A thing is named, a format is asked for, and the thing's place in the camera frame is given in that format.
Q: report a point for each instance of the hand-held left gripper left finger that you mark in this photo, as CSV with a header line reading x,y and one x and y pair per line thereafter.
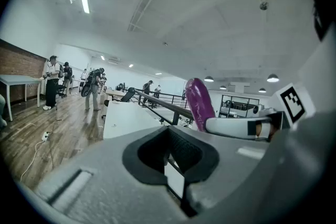
x,y
99,181

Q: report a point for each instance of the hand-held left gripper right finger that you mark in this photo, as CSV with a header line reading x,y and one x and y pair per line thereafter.
x,y
225,160

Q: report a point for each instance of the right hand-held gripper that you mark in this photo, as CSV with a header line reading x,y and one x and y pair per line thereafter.
x,y
292,105

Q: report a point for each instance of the purple eggplant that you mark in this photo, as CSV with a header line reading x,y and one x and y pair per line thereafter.
x,y
199,102

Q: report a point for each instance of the person's right hand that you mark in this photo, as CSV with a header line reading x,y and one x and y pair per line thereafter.
x,y
258,130

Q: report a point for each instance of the black-framed glass partition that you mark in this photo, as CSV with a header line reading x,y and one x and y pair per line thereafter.
x,y
239,106

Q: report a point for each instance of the dark pendant lamp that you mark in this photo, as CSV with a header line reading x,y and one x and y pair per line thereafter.
x,y
262,90
209,78
272,78
223,87

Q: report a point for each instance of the black metal railing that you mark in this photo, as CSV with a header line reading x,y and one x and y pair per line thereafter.
x,y
170,107

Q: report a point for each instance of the white desk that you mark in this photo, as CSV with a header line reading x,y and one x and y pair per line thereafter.
x,y
126,120

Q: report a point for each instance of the white power strip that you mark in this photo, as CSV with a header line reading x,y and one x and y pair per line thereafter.
x,y
46,136

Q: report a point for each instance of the black mesh office chair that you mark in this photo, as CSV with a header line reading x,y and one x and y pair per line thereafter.
x,y
128,95

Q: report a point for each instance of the round ceiling smoke detector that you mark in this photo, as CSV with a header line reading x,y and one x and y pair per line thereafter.
x,y
263,5

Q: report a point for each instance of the white metal-legged table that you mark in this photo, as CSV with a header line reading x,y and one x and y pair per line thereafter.
x,y
18,79

